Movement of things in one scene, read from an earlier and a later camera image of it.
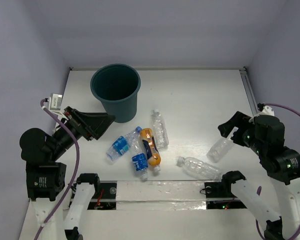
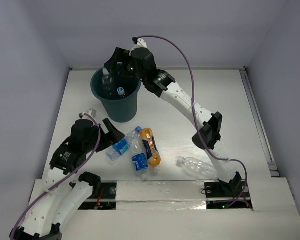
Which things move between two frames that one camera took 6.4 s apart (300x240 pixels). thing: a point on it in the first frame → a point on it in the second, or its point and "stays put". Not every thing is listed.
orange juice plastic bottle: x=150 y=144 stays put
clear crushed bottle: x=221 y=148 → x=120 y=91
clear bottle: x=160 y=130 → x=107 y=82
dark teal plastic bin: x=117 y=86 stays put
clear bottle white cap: x=199 y=168 stays put
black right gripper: x=239 y=119 → x=121 y=54
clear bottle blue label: x=138 y=152 stays put
